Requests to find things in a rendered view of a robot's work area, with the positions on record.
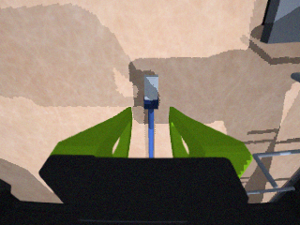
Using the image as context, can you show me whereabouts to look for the blue cable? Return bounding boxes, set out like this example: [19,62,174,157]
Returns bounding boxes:
[148,109,154,158]

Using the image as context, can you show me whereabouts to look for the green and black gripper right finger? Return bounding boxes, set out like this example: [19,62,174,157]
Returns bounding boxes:
[169,107,253,179]

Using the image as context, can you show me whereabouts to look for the grey patch panel rack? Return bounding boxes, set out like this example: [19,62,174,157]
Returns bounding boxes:
[246,0,300,203]

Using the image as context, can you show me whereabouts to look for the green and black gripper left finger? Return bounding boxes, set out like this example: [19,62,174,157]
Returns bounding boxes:
[50,107,132,158]

